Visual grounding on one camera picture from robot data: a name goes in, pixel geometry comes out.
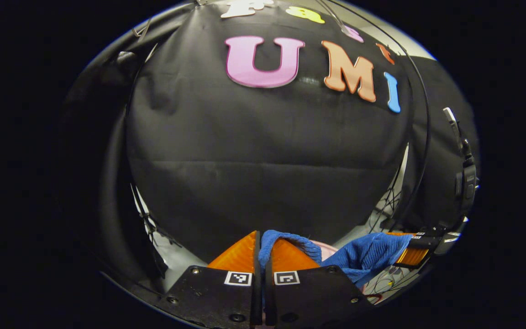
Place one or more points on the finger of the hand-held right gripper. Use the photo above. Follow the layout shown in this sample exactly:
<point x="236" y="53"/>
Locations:
<point x="413" y="257"/>
<point x="427" y="240"/>

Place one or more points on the black backdrop cloth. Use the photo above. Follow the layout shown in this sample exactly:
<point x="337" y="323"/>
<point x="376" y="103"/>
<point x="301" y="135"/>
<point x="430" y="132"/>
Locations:
<point x="244" y="160"/>

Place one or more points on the black clothes rack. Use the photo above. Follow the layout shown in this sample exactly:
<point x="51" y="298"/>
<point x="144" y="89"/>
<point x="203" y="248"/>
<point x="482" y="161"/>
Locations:
<point x="428" y="128"/>

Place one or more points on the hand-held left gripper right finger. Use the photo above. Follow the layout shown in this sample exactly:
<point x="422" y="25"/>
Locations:
<point x="308" y="297"/>

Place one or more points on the black tripod stand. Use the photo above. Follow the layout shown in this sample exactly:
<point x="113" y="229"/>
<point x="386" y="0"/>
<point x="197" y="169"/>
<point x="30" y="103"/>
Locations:
<point x="393" y="201"/>

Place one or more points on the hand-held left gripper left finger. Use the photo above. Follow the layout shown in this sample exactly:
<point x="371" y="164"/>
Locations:
<point x="217" y="297"/>

